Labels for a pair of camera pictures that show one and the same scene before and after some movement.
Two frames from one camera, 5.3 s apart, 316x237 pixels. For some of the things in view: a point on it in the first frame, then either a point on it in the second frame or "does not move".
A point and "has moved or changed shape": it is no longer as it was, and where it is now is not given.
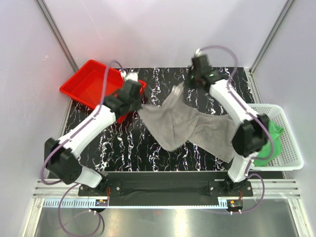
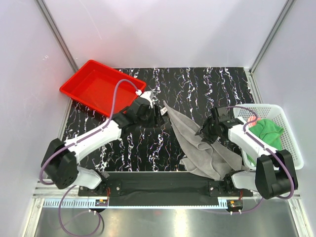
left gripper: x=138 y=106 to x=158 y=116
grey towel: x=172 y=125 has moved or changed shape
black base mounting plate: x=165 y=188 does not move
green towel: x=275 y=131 does not move
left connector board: x=101 y=202 does not move
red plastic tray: x=87 y=85 does not move
